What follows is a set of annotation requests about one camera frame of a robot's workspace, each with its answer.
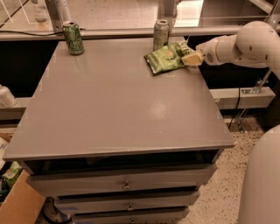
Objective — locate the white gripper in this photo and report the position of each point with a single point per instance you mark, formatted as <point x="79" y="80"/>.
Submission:
<point x="207" y="53"/>

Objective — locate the green jalapeno chip bag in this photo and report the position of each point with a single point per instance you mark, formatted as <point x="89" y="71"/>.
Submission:
<point x="169" y="57"/>

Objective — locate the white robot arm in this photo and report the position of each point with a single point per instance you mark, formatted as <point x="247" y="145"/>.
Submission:
<point x="256" y="44"/>

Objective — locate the silver green 7up can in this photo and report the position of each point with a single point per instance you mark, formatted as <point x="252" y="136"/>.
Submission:
<point x="161" y="34"/>

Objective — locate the green patterned soda can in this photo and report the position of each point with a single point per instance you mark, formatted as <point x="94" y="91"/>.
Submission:
<point x="73" y="38"/>

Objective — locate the grey drawer cabinet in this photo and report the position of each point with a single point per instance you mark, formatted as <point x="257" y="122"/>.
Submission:
<point x="102" y="118"/>

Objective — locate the top drawer knob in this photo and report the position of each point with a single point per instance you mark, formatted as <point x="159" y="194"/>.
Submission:
<point x="126" y="186"/>

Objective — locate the drawer knob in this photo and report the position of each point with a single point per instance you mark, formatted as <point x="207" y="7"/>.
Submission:
<point x="130" y="207"/>
<point x="126" y="186"/>

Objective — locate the middle drawer knob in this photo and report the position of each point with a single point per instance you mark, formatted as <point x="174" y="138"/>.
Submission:
<point x="130" y="207"/>

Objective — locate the white cylinder at left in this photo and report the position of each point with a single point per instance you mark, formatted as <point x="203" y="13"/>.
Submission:
<point x="6" y="97"/>

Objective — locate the green package on floor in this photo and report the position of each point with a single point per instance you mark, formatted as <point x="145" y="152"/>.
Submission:
<point x="12" y="174"/>

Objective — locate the brown cardboard box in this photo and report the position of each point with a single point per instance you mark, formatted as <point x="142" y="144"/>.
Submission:
<point x="23" y="203"/>

